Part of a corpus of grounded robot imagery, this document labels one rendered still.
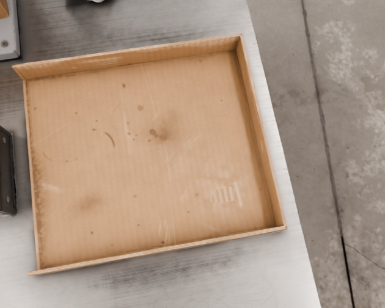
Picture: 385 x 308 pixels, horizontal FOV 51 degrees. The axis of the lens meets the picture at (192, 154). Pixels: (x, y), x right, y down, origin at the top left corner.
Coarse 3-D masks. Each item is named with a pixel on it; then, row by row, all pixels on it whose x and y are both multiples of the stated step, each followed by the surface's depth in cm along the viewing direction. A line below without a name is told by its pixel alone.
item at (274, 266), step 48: (48, 0) 58; (144, 0) 58; (192, 0) 59; (240, 0) 59; (48, 48) 56; (96, 48) 56; (0, 96) 54; (288, 192) 52; (0, 240) 49; (240, 240) 50; (288, 240) 50; (0, 288) 47; (48, 288) 48; (96, 288) 48; (144, 288) 48; (192, 288) 48; (240, 288) 48; (288, 288) 49
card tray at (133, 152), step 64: (64, 64) 52; (128, 64) 55; (192, 64) 56; (64, 128) 52; (128, 128) 53; (192, 128) 53; (256, 128) 52; (64, 192) 50; (128, 192) 51; (192, 192) 51; (256, 192) 51; (64, 256) 48; (128, 256) 45
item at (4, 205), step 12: (0, 132) 49; (0, 144) 48; (0, 156) 47; (12, 156) 51; (0, 168) 47; (12, 168) 51; (0, 180) 46; (12, 180) 50; (0, 192) 46; (12, 192) 50; (0, 204) 45; (12, 204) 49; (0, 216) 48
